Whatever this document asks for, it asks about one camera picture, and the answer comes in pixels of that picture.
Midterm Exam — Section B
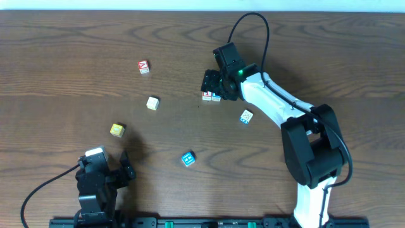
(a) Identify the blue letter H block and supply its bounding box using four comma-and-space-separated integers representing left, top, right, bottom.
181, 151, 196, 167

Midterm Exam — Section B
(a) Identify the blue number 2 block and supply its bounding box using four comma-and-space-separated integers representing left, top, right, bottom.
211, 93, 221, 102

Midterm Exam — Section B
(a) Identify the red letter A block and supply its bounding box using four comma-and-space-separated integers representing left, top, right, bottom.
138, 60, 150, 74

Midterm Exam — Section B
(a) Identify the yellow block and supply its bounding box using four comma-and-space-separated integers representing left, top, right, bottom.
110, 123, 125, 137

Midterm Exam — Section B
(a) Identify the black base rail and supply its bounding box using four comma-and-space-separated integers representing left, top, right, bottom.
49, 216, 370, 228

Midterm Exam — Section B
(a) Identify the white block blue edge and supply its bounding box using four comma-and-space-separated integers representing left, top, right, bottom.
240, 110, 253, 124

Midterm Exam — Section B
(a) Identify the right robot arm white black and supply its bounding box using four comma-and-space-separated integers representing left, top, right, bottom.
201, 42, 352, 227

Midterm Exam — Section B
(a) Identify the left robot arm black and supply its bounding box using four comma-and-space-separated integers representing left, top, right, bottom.
73, 151, 135, 227

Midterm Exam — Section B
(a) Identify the red letter I block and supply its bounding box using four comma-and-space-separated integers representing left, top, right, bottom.
202, 92, 212, 101

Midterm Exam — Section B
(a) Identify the cream plain block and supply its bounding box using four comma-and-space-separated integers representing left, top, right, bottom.
146, 96, 159, 111

